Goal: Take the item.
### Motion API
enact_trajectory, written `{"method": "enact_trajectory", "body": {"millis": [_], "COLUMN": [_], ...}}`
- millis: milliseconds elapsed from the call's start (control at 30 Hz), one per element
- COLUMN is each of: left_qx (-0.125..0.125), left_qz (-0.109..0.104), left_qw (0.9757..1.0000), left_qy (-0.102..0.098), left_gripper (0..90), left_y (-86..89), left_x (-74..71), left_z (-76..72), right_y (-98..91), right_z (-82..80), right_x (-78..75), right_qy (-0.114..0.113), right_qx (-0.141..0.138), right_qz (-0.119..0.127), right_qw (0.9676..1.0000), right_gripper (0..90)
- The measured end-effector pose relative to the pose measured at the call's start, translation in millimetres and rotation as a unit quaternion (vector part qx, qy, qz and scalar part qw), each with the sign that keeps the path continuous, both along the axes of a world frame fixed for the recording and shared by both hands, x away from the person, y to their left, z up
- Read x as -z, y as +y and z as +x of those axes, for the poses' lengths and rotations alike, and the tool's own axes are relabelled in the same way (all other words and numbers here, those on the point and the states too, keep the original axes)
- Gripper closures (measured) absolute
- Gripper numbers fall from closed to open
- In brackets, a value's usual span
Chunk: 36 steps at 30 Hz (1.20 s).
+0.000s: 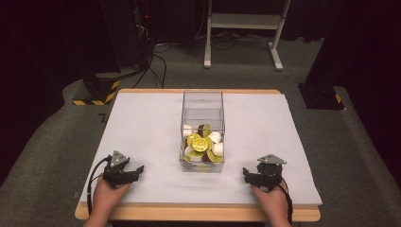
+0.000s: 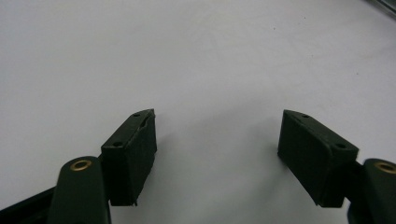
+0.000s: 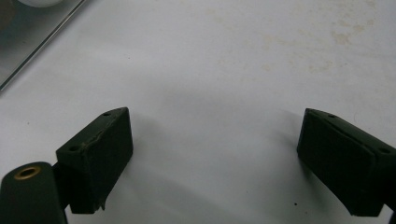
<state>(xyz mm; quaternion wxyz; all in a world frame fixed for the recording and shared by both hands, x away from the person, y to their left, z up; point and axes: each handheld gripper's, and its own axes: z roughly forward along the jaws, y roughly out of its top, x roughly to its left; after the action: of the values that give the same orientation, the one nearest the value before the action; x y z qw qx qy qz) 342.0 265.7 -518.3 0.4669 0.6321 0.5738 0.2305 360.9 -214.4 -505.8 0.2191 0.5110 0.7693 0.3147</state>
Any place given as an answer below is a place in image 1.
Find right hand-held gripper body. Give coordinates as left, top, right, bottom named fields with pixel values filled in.
left=250, top=153, right=288, bottom=192

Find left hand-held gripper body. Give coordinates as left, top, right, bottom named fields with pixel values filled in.
left=102, top=149, right=137, bottom=189

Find person's left hand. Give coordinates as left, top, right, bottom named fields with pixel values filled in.
left=92, top=175, right=132, bottom=219

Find person's right hand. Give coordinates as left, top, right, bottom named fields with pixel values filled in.
left=251, top=183, right=289, bottom=221

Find white table mat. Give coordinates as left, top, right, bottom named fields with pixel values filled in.
left=78, top=92, right=323, bottom=208

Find pile of green-lidded capsules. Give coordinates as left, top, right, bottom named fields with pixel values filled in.
left=182, top=123, right=225, bottom=165

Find wooden table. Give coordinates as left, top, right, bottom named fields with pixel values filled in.
left=74, top=88, right=322, bottom=223

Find clear plastic box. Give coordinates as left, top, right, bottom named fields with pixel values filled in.
left=179, top=90, right=226, bottom=174

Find black yellow striped stand base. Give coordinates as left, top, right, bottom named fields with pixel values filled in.
left=72, top=73, right=122, bottom=107

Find black computer tower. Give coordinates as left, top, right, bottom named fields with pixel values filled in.
left=131, top=0, right=156, bottom=48

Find white metal stand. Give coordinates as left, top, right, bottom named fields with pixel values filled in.
left=203, top=0, right=293, bottom=72

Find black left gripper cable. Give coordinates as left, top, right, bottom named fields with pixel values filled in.
left=86, top=154, right=112, bottom=216

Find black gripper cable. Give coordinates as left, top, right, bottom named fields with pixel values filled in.
left=278, top=177, right=294, bottom=227
left=86, top=154, right=112, bottom=216

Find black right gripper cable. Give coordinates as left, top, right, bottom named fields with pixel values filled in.
left=278, top=177, right=294, bottom=227

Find black floor cables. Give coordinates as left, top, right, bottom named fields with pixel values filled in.
left=131, top=44, right=168, bottom=90

